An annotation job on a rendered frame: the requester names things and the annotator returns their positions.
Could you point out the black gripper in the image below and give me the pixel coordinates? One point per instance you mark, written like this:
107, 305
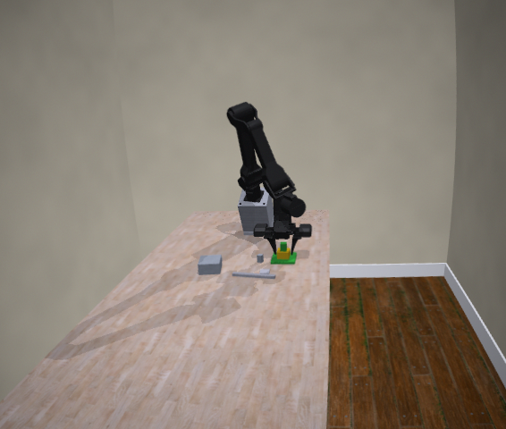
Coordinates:
262, 230

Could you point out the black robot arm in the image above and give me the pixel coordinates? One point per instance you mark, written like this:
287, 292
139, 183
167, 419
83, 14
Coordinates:
272, 175

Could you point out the yellow square nut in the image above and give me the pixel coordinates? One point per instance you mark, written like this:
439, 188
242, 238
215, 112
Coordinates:
283, 254

